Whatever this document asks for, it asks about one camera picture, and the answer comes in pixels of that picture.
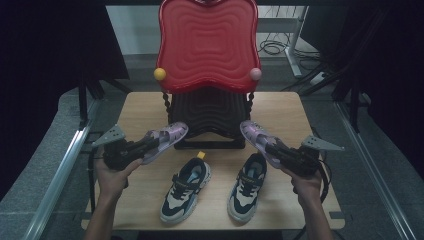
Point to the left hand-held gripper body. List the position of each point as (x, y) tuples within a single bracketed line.
[(116, 156)]

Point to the red and black shoe rack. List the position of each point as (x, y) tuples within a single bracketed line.
[(208, 46)]

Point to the white power strip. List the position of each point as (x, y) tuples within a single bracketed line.
[(317, 78)]

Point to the black and white sneaker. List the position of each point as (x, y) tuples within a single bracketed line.
[(245, 196), (183, 196)]

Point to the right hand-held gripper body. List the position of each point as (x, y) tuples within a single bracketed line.
[(306, 161)]

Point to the purple sandal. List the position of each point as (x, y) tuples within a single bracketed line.
[(256, 135), (170, 135)]

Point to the aluminium rail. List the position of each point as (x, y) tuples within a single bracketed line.
[(60, 173), (370, 173)]

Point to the person's right hand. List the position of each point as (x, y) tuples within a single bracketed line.
[(306, 186)]

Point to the black curtain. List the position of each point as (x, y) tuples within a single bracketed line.
[(393, 73), (43, 66)]

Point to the person's left hand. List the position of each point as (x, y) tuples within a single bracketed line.
[(111, 181)]

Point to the black metal stand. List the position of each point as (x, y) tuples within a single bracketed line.
[(83, 103), (354, 106)]

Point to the white desk leg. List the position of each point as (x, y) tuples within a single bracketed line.
[(295, 43)]

